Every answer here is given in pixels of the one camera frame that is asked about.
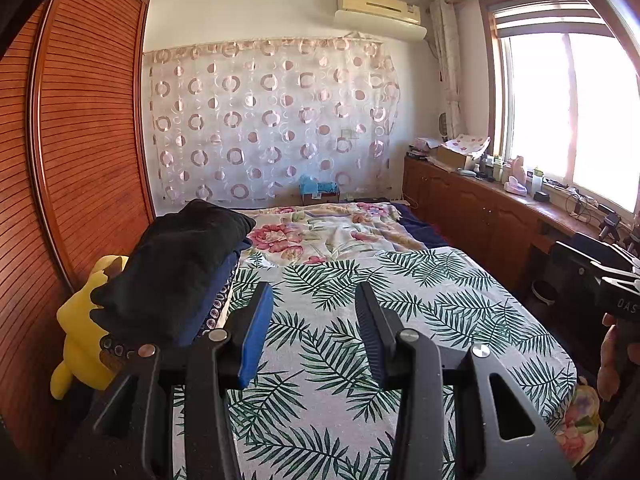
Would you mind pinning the dark round hanging object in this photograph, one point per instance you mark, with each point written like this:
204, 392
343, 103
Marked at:
442, 122

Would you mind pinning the yellow plush toy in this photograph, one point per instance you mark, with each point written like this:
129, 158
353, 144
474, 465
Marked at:
80, 340

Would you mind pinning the leaf print bedsheet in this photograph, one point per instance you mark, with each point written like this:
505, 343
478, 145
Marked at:
440, 310

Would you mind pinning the blue box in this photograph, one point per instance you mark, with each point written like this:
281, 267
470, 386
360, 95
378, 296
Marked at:
319, 189

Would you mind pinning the stack of papers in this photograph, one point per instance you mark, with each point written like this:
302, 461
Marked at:
419, 149

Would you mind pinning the waste bin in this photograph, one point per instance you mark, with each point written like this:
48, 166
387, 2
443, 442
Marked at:
544, 292

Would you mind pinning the navy blanket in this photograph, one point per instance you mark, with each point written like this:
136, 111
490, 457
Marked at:
420, 227

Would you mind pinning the person's right hand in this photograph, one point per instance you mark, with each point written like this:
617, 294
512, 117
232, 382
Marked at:
611, 360

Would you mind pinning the small black device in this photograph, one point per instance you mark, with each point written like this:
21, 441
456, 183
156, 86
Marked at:
541, 195

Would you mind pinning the wooden slatted wardrobe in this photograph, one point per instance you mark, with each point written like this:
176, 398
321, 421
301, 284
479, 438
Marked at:
75, 135

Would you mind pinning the window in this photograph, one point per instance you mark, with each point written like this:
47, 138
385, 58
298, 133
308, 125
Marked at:
575, 110

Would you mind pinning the black t-shirt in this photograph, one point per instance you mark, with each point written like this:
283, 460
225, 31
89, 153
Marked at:
170, 260

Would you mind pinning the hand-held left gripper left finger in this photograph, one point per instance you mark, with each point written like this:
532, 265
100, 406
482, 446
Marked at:
255, 330

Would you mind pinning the wall air conditioner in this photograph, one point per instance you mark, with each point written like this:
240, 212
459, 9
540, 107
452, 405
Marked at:
380, 12

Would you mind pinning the circle-patterned sheer curtain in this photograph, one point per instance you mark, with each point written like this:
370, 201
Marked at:
270, 120

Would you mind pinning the folded navy garment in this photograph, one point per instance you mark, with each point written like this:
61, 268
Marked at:
215, 290

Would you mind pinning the wooden sideboard cabinet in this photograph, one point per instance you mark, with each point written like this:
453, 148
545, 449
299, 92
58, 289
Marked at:
470, 215

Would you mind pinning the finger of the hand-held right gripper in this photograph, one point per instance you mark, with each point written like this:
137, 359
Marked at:
575, 257

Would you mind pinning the floral blanket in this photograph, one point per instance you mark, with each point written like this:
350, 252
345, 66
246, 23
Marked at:
325, 230

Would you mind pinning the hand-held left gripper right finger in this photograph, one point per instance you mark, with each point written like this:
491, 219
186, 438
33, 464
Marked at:
372, 335

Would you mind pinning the pink white ornament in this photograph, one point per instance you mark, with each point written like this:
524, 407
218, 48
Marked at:
516, 180

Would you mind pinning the beige patterned window curtain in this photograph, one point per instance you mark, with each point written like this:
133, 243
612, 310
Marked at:
447, 70

